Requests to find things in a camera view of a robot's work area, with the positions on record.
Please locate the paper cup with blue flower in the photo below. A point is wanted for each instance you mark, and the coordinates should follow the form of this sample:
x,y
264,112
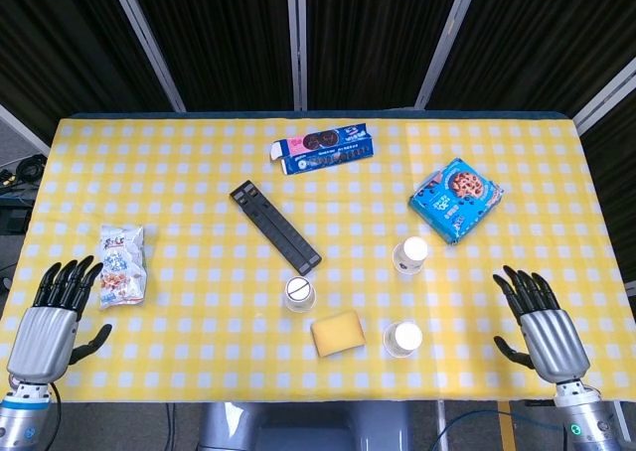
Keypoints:
x,y
410,257

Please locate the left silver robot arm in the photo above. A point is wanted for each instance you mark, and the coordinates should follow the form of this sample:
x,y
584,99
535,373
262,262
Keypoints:
x,y
20,421

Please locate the yellow sponge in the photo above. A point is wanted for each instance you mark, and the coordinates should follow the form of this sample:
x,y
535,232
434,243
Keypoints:
x,y
338,334

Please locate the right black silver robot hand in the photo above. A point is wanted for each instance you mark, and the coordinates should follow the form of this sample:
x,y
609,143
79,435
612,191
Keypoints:
x,y
556,342

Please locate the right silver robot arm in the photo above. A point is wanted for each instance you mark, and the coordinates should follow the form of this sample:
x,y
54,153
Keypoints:
x,y
591,421

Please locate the black plastic tray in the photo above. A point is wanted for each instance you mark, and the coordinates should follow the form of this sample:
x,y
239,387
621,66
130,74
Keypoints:
x,y
275,227

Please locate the silver snack bag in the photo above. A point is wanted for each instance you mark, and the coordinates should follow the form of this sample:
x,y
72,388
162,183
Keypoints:
x,y
121,272

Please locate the black equipment box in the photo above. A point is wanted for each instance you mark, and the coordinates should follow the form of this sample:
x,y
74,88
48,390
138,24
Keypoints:
x,y
12,217

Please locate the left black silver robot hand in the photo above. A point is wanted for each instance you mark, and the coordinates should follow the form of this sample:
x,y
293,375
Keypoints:
x,y
42,342

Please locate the yellow checkered tablecloth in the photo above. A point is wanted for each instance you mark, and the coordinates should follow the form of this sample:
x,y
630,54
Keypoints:
x,y
199,346

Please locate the paper cup with fern print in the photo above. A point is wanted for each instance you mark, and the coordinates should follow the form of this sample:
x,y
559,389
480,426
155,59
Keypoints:
x,y
402,339

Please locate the dark corrugated partition panel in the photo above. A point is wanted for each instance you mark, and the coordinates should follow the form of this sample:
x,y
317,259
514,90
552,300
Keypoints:
x,y
372,39
223,39
64,48
616,163
546,39

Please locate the blue chocolate chip cookie box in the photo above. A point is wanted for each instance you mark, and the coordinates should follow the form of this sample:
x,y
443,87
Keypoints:
x,y
454,207

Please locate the paper cup with lined base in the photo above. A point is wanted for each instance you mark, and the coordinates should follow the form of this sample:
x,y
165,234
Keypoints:
x,y
299,297

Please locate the white partition post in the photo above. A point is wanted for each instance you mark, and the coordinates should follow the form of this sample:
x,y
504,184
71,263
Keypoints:
x,y
448,39
606,97
297,39
146,39
20,132

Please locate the grey robot torso base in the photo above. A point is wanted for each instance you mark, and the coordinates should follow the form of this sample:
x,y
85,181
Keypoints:
x,y
233,426

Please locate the open blue sandwich cookie box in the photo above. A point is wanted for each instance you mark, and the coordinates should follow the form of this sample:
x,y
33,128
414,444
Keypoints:
x,y
328,155

